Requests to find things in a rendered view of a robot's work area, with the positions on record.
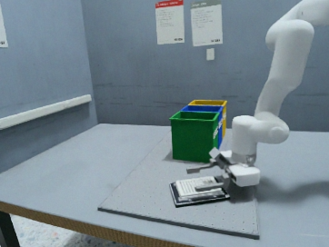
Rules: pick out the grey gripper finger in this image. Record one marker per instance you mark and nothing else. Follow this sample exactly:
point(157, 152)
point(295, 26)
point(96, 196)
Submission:
point(208, 187)
point(196, 169)

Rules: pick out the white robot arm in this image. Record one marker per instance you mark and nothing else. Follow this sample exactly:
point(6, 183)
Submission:
point(291, 43)

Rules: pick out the green bin with label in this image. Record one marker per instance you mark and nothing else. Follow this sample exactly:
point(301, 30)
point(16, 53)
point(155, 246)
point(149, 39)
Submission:
point(194, 136)

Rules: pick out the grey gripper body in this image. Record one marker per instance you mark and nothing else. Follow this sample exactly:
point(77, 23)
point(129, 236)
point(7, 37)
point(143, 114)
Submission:
point(243, 175)

